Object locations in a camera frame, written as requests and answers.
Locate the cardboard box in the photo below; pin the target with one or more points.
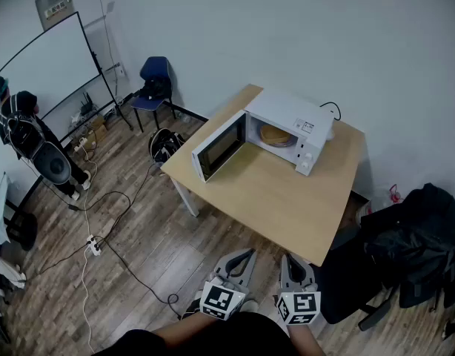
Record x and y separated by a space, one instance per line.
97 126

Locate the black stool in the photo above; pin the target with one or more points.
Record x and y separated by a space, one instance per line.
23 232

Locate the white power strip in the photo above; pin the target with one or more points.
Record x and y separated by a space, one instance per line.
94 245

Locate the person's black clothing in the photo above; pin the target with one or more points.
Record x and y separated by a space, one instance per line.
249 334

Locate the whiteboard on black stand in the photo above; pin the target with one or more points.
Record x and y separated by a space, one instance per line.
46 65

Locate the black oval device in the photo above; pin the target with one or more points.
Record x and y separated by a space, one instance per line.
53 163

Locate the black and white backpack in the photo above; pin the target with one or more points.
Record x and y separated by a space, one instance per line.
164 143

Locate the black router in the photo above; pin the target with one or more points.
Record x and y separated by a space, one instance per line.
87 106

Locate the person's left shoe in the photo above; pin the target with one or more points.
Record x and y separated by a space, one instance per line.
196 304

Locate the glass microwave turntable plate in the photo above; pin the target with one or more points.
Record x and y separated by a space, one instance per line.
288 145

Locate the person's shoe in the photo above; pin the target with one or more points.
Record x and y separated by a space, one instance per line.
249 305
196 304

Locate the white table leg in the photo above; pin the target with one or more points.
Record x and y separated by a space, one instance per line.
186 197

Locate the person's left forearm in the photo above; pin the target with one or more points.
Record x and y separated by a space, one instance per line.
190 328

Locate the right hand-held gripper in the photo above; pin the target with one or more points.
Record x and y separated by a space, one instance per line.
299 306

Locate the person's right shoe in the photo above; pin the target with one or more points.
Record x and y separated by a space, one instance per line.
249 305

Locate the black office chair with bags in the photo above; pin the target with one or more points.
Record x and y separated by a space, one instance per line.
416 236

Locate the person's right forearm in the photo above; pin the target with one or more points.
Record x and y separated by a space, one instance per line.
305 337

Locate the blue chair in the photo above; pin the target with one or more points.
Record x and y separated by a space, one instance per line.
155 65

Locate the black bag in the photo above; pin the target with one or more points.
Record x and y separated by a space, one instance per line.
157 87

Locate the grey wall electrical panel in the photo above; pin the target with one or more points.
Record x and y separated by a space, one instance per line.
54 6

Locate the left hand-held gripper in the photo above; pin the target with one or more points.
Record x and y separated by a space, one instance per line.
222 299

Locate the green plastic bottle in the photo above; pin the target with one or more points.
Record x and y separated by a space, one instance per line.
183 116

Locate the yellow plate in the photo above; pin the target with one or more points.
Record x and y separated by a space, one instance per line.
273 134

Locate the white wall junction box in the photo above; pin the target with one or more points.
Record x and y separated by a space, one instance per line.
121 72

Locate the white microwave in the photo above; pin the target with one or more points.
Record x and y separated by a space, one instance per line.
287 109

